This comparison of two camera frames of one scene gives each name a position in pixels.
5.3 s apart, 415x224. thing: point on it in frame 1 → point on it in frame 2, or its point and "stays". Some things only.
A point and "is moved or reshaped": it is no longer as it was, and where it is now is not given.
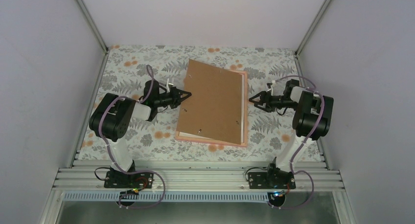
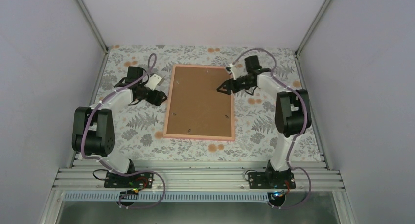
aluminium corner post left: (90, 20) stays
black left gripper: (176, 98) → (156, 100)
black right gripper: (264, 95) → (226, 85)
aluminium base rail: (197, 175) stays
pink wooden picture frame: (207, 141) → (195, 109)
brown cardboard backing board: (214, 109) is moved or reshaped
